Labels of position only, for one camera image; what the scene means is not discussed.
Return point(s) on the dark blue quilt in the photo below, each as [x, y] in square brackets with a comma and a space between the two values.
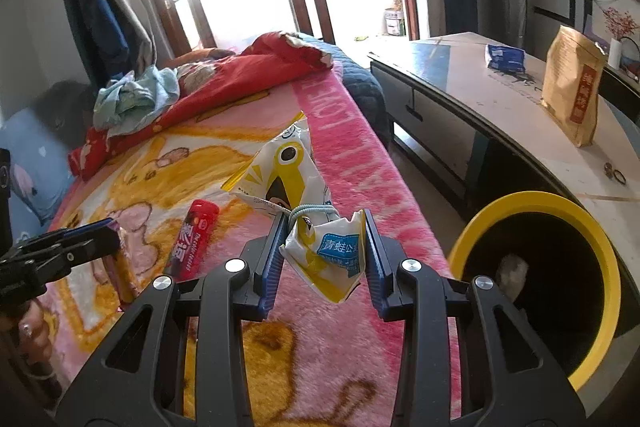
[365, 87]

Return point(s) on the red candy tube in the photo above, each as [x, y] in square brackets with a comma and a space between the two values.
[192, 237]

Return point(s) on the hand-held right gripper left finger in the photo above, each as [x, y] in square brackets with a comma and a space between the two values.
[272, 257]

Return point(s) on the brown paper bag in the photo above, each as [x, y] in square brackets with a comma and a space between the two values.
[570, 92]

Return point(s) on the dark grey cushion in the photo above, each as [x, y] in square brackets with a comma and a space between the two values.
[65, 102]

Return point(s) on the light blue cloth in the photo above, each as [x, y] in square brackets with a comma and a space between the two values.
[150, 97]

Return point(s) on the person's left hand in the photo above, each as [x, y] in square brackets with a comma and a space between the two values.
[30, 332]

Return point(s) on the yellow printed snack packet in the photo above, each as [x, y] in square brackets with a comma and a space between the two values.
[290, 167]

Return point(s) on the pink printed blanket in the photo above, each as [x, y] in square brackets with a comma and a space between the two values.
[360, 167]

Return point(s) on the blue printed pillow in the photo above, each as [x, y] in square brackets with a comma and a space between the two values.
[30, 147]

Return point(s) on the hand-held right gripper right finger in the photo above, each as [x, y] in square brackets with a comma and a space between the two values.
[375, 257]

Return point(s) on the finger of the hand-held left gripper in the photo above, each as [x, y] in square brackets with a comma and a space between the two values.
[75, 257]
[85, 229]

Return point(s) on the yellow-rimmed black trash bin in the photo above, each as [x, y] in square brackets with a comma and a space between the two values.
[540, 199]

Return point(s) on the coffee table with drawers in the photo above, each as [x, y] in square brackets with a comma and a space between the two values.
[500, 107]

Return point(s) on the small brown metal object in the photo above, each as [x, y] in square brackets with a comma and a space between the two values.
[608, 169]

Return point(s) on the red printed blanket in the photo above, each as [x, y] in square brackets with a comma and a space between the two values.
[240, 72]

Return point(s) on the blue plastic packet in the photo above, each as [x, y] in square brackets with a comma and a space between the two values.
[505, 58]

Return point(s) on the white vase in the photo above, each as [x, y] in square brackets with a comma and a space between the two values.
[614, 53]

